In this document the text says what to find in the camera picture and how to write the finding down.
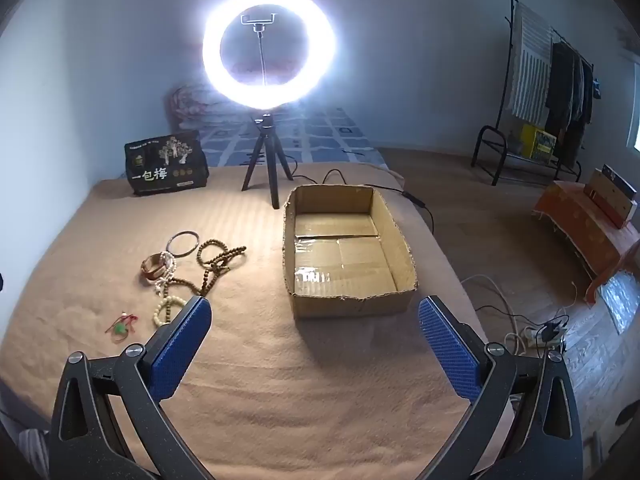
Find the window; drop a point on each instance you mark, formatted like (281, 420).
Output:
(636, 110)

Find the white power strip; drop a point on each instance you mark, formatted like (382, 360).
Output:
(532, 335)

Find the yellow box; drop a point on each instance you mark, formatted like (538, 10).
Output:
(537, 142)

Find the striped towel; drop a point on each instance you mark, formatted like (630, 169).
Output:
(530, 70)

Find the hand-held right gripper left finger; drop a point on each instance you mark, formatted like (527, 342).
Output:
(182, 345)

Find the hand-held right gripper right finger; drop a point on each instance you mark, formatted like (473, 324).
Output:
(450, 345)

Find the phone holder clamp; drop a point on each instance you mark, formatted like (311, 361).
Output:
(258, 20)

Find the black tripod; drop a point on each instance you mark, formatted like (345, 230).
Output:
(265, 160)

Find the orange low cabinet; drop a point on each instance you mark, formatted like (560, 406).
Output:
(580, 225)

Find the blue patterned bedsheet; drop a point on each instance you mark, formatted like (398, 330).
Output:
(325, 135)

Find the black printed box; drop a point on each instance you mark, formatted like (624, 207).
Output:
(165, 180)

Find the folded floral quilt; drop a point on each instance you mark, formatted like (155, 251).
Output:
(190, 105)

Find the dark hanging clothes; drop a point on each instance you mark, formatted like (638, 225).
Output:
(565, 90)

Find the long cardboard box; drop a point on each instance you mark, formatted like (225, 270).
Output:
(607, 195)

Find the black clothes rack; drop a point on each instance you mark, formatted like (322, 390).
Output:
(487, 130)

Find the thin metal bangle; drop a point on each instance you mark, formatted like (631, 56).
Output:
(168, 244)

